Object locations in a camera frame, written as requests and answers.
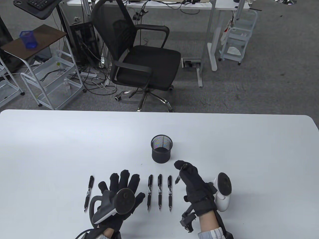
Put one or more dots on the person's right hand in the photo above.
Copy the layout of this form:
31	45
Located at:
197	191

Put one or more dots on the person's left hand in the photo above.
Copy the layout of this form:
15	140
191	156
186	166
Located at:
124	181

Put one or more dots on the black click pen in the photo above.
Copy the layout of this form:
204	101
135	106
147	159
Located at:
160	191
149	193
170	193
89	193
178	179

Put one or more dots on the person's right forearm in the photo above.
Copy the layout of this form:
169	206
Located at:
208	224

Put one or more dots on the person's left forearm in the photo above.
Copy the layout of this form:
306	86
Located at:
108	235

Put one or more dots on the black forearm pack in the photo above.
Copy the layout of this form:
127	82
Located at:
229	235

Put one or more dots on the black mesh pen holder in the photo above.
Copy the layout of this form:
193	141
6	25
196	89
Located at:
161	157

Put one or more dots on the clear spray bottle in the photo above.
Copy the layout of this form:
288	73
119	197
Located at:
66	86

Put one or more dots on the white power strip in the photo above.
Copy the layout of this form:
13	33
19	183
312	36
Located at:
87	74

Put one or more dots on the black mesh office chair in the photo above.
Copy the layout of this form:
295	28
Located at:
147	64

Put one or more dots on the metal floor socket box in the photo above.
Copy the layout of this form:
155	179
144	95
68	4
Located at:
191	62

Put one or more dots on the white crumpled cloth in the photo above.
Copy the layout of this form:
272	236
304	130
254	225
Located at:
233	51

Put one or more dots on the black computer tower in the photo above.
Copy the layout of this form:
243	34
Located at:
82	42

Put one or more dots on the pale tiered rolling cart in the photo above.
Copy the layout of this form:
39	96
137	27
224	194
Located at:
238	34

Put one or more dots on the white cart with brown top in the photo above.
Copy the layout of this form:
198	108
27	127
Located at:
35	42

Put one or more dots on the blue mesh pen holder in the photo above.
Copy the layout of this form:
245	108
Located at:
29	39

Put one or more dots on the black keyboard stand tray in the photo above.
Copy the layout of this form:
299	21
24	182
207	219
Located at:
42	12

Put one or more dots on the white metal leg desk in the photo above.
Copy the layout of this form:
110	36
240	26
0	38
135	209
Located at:
224	5

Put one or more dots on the black keyboard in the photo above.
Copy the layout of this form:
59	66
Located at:
37	3

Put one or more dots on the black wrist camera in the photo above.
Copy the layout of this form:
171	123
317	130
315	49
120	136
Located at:
187	220

